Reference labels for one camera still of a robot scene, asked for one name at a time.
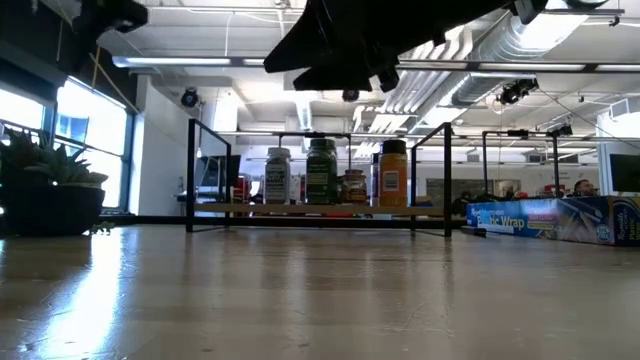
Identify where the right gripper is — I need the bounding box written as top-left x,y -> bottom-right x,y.
263,0 -> 516,94

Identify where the purple-label spice jar black lid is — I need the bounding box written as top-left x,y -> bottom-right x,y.
369,152 -> 381,207

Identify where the green-lidded herb jar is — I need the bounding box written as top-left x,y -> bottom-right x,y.
305,138 -> 339,206

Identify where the small glass jar yellow label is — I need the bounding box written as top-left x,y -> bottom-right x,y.
341,168 -> 370,206

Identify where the white-lidded bagel seasoning jar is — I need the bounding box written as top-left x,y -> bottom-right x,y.
263,146 -> 293,206

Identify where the orange spice jar black lid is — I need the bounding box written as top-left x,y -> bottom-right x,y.
378,139 -> 409,208

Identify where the overhead light bar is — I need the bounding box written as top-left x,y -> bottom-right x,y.
112,56 -> 640,72

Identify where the red background object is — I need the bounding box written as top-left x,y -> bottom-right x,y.
236,173 -> 252,204

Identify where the blue plastic wrap box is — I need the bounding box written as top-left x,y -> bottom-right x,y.
465,194 -> 640,248

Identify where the person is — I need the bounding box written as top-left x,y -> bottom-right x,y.
571,178 -> 600,198

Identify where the black monitor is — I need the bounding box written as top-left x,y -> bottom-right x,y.
608,153 -> 640,194

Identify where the potted succulent black pot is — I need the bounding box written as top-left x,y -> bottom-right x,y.
0,127 -> 110,238

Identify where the black background frame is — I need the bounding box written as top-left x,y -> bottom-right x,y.
277,131 -> 352,151
482,122 -> 574,201

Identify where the black wire rack wooden shelf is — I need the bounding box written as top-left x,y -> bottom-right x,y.
185,118 -> 454,239

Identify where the black table frame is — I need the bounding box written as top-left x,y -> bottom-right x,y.
107,214 -> 466,230

